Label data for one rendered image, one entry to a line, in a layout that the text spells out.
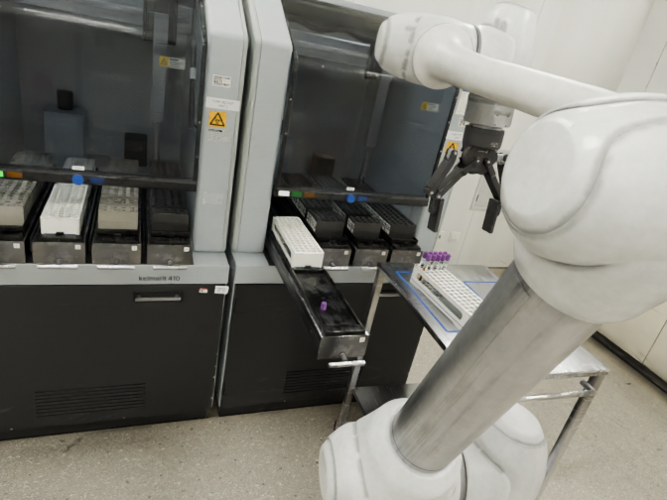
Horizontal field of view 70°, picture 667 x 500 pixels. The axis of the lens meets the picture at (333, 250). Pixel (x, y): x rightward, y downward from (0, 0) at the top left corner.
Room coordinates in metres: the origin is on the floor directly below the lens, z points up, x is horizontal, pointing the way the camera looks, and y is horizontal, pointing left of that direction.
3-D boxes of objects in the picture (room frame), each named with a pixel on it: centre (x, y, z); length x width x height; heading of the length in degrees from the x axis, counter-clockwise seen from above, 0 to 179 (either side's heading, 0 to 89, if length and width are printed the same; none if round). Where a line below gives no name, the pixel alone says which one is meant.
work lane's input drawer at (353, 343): (1.32, 0.06, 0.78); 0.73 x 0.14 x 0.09; 25
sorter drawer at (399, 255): (1.97, -0.15, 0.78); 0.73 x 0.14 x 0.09; 25
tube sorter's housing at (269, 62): (2.06, 0.14, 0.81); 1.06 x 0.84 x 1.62; 25
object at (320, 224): (1.63, 0.03, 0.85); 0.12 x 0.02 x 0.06; 115
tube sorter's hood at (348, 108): (1.88, 0.06, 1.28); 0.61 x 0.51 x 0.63; 115
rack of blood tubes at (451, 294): (1.29, -0.37, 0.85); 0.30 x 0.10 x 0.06; 28
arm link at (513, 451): (0.65, -0.35, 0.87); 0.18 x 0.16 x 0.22; 107
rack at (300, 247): (1.48, 0.13, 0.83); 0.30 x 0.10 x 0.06; 25
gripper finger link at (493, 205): (0.98, -0.31, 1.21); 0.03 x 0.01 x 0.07; 23
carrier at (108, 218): (1.34, 0.67, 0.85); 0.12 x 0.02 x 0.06; 116
